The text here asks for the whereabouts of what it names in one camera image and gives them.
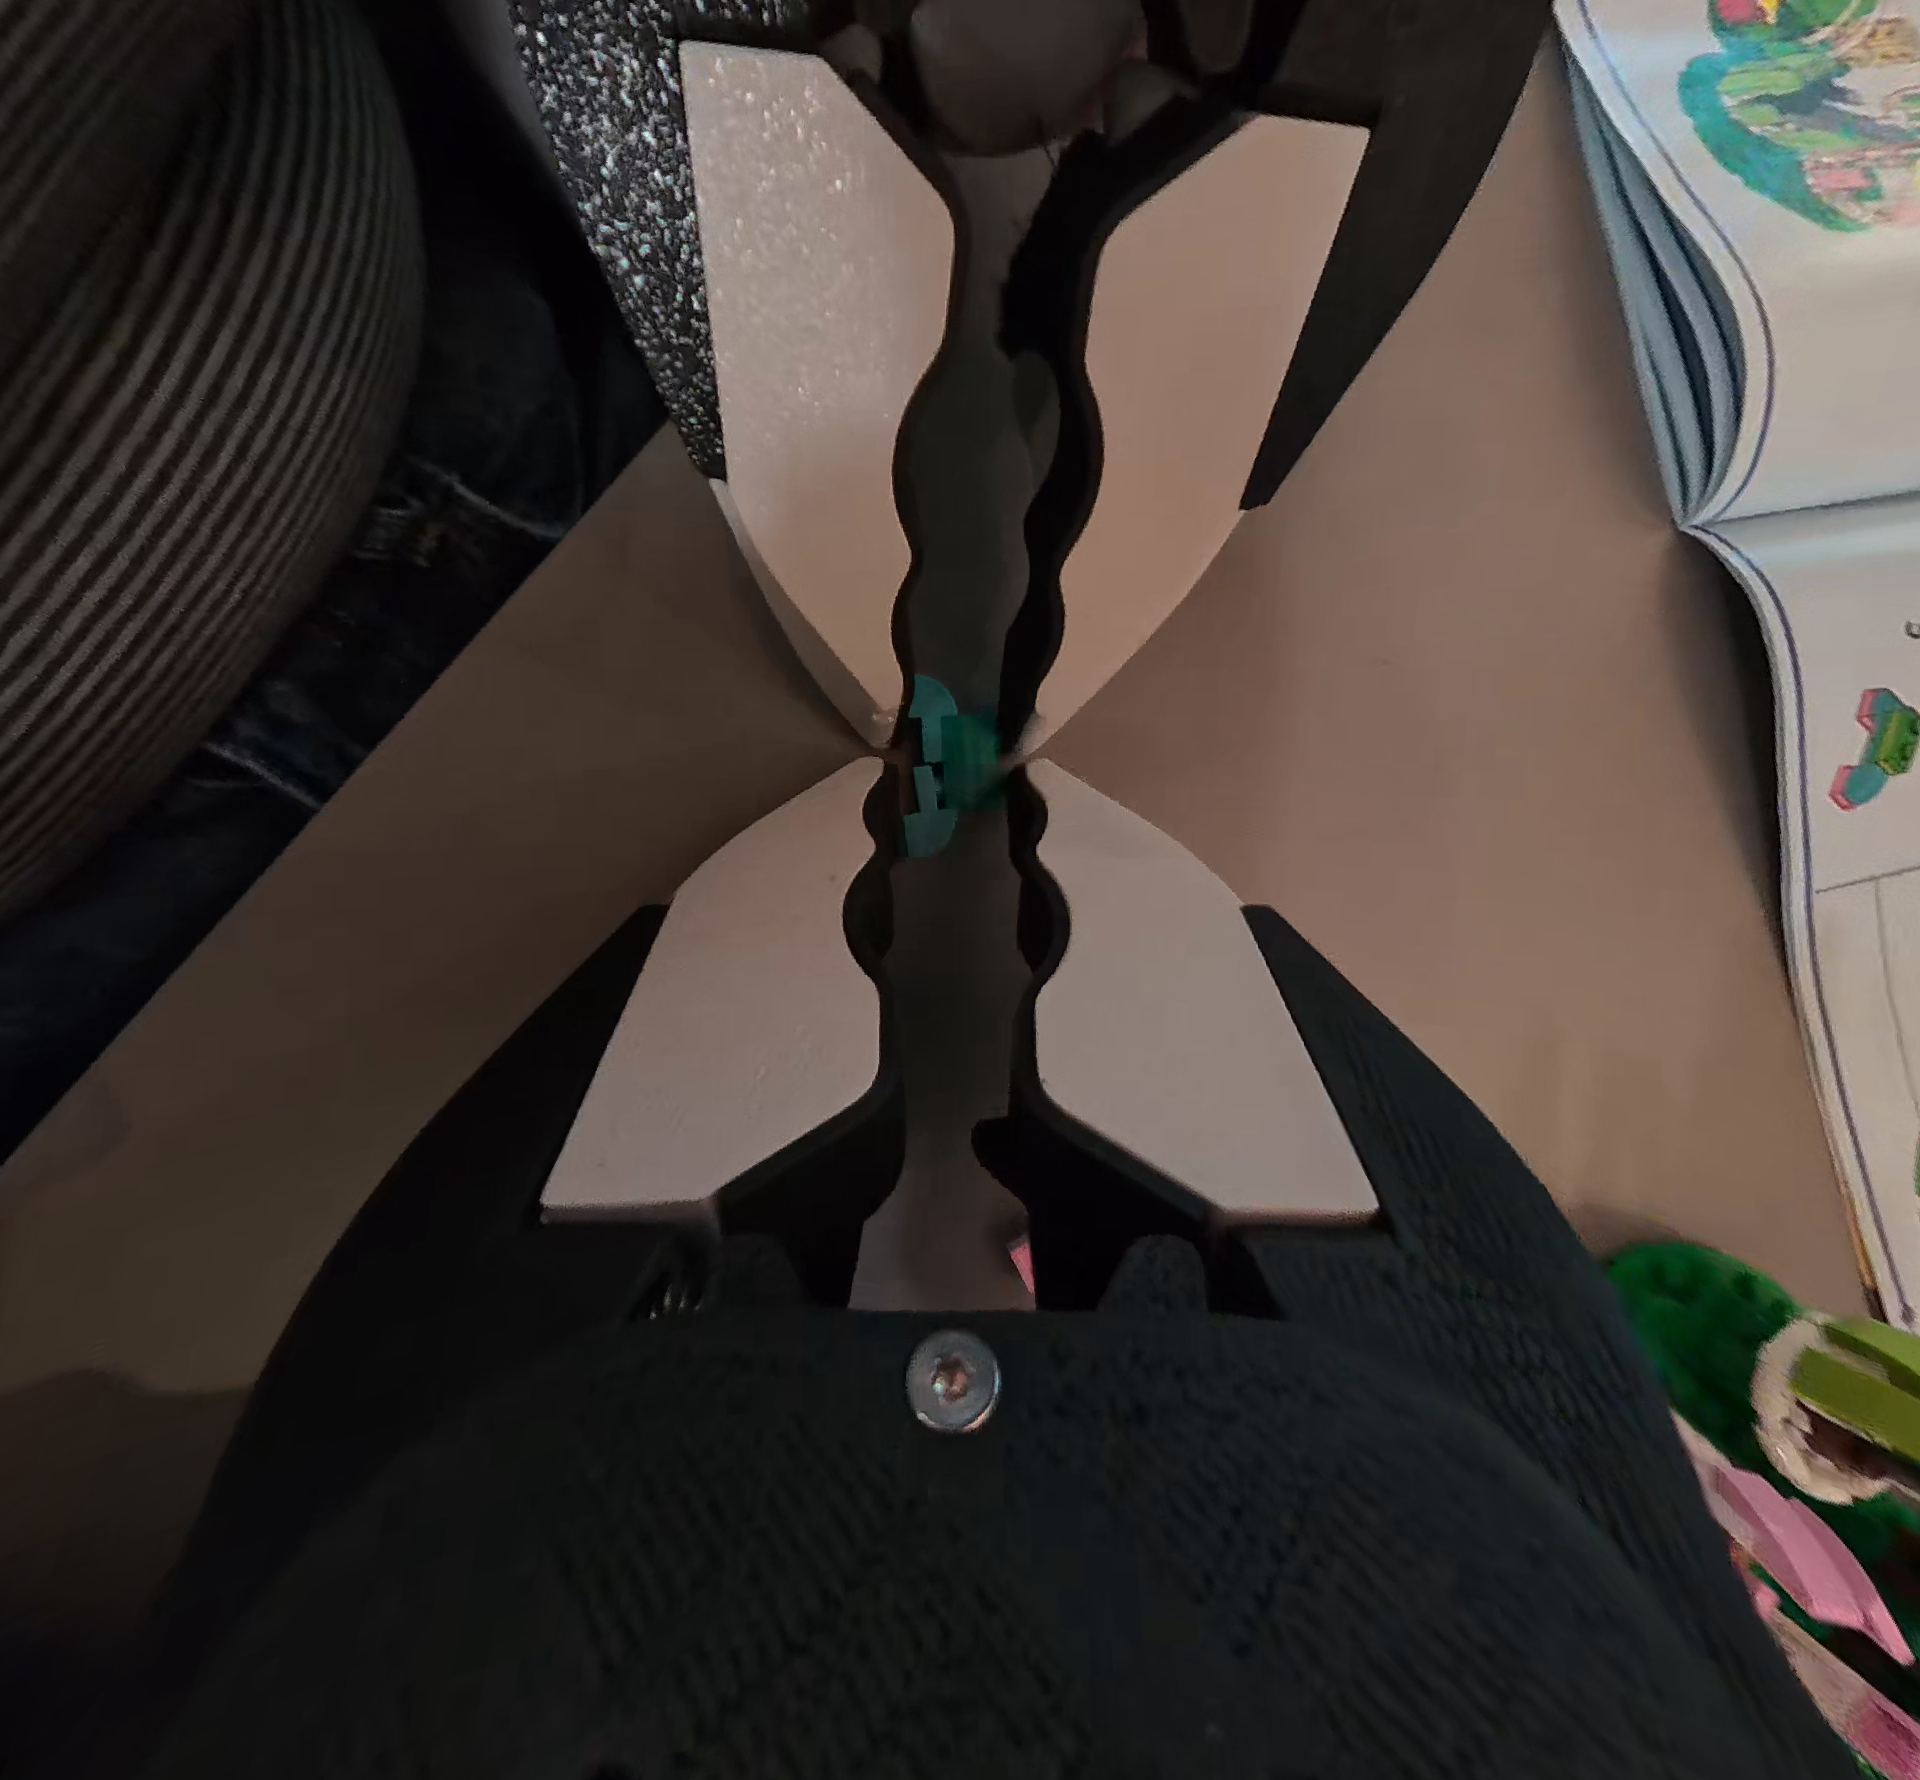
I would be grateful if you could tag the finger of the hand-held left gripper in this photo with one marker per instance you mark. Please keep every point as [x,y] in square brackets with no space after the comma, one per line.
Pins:
[1200,341]
[811,309]

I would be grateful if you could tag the small pink brick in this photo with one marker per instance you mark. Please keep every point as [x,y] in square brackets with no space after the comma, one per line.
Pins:
[1022,1264]

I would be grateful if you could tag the green brick plant model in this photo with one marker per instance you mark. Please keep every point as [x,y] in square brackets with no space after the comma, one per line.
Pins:
[1681,1328]

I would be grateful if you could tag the person's torso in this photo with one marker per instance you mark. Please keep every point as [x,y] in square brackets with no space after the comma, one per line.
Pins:
[181,309]

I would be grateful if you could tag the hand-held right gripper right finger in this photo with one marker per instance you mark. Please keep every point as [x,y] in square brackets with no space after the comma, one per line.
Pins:
[1186,1043]

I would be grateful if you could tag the brick instruction booklet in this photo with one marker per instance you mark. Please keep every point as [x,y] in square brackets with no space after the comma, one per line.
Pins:
[1844,354]

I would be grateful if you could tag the person's legs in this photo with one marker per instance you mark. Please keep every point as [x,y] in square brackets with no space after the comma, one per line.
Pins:
[421,580]

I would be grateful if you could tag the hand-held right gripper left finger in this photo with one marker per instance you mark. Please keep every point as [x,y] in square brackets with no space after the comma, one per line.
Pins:
[721,1029]

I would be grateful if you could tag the teal green brick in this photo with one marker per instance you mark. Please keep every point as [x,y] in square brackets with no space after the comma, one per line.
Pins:
[960,744]

